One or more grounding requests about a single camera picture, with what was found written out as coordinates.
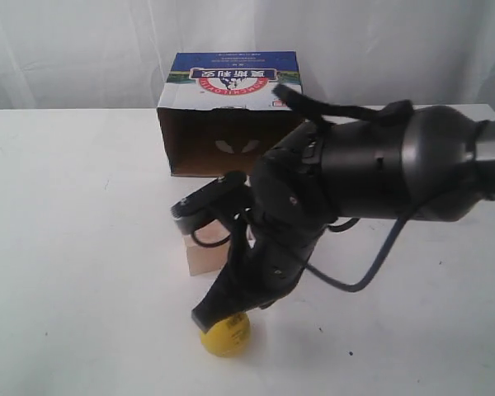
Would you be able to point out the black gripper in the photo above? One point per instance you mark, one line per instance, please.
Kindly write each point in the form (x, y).
(275, 225)

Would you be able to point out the yellow tennis ball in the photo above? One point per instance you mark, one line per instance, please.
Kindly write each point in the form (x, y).
(229, 337)

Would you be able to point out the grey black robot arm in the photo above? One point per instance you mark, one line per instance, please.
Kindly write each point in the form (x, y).
(431, 164)

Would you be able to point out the light wooden cube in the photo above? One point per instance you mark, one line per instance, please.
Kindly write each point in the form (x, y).
(202, 260)

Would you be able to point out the blue white cardboard box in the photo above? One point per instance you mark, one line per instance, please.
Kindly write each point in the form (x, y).
(217, 112)

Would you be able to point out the white curtain backdrop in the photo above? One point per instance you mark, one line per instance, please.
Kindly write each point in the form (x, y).
(97, 54)

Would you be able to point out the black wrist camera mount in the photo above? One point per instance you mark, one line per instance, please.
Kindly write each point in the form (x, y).
(219, 199)

